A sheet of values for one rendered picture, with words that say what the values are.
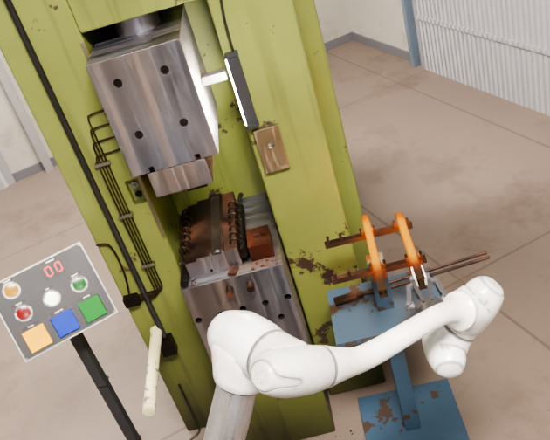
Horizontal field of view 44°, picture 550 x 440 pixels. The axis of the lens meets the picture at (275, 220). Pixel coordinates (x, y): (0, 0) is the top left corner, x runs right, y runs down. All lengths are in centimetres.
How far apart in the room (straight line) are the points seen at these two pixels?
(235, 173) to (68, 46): 90
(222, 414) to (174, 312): 119
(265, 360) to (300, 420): 151
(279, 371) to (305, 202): 117
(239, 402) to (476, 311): 63
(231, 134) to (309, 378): 147
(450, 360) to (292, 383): 54
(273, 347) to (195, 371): 153
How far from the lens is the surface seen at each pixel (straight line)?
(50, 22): 231
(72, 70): 234
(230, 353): 158
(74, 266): 243
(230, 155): 280
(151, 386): 259
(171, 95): 218
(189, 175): 230
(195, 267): 249
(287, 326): 260
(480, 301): 181
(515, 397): 306
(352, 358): 161
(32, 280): 243
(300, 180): 248
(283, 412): 292
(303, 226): 258
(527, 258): 372
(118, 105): 221
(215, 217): 268
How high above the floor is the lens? 231
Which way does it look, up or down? 31 degrees down
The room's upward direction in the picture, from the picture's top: 17 degrees counter-clockwise
